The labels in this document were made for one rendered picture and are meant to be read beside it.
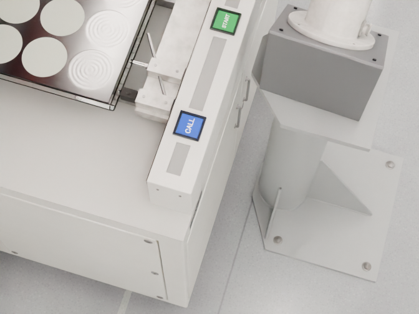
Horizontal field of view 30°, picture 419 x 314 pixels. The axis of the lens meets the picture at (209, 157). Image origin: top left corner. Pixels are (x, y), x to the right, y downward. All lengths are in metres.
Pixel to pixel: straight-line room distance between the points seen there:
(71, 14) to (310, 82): 0.56
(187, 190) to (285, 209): 1.02
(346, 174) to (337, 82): 0.98
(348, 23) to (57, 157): 0.69
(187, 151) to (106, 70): 0.29
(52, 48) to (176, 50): 0.28
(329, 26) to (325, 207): 1.05
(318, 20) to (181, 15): 0.35
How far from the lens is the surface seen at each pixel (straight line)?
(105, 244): 1.93
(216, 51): 1.69
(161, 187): 1.57
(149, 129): 1.76
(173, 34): 1.80
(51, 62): 1.77
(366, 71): 1.61
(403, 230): 2.62
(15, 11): 1.85
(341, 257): 2.53
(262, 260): 2.51
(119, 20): 1.81
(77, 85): 1.74
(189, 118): 1.61
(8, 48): 1.81
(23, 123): 1.81
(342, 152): 2.65
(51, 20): 1.83
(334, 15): 1.63
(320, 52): 1.59
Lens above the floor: 2.43
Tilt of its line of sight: 68 degrees down
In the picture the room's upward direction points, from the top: 2 degrees clockwise
